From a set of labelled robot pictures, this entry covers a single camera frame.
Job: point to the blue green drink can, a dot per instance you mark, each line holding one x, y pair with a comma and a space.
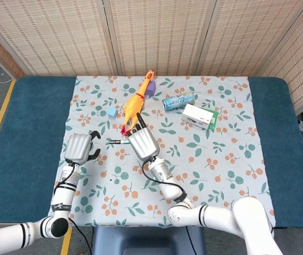
179, 101

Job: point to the purple foam block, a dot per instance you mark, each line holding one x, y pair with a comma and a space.
152, 89

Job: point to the green flat package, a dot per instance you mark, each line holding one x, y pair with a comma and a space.
215, 119

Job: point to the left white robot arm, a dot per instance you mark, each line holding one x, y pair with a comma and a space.
63, 196

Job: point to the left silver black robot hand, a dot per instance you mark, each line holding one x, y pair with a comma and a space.
77, 147

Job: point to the white cardboard box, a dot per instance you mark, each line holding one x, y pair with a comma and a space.
197, 117

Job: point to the blue felt table cover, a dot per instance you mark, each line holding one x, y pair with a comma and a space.
29, 127

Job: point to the light blue foam cube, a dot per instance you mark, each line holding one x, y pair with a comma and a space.
112, 112

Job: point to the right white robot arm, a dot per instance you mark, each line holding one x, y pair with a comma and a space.
212, 215

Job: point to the yellow rubber chicken toy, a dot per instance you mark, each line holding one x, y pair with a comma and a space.
134, 106

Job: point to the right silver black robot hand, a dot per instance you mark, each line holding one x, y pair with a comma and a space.
144, 144

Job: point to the black marker cap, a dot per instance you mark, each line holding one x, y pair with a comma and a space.
114, 141

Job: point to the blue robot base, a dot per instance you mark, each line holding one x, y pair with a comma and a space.
148, 240

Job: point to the floral printed tablecloth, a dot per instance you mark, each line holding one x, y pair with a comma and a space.
207, 164

